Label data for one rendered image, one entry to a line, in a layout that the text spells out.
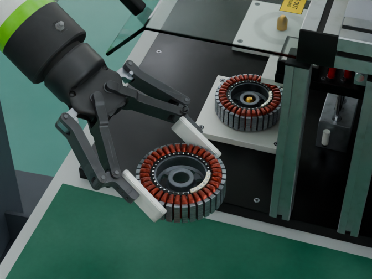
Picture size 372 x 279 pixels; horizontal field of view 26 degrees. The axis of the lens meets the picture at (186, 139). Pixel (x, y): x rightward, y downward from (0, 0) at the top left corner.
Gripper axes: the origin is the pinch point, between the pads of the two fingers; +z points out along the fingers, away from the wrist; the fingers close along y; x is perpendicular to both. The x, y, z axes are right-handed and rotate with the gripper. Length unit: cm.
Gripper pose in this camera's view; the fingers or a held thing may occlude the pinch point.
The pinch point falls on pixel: (178, 176)
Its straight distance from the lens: 100.3
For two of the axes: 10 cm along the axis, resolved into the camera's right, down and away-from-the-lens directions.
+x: 4.1, -4.3, -8.0
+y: -5.7, 5.6, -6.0
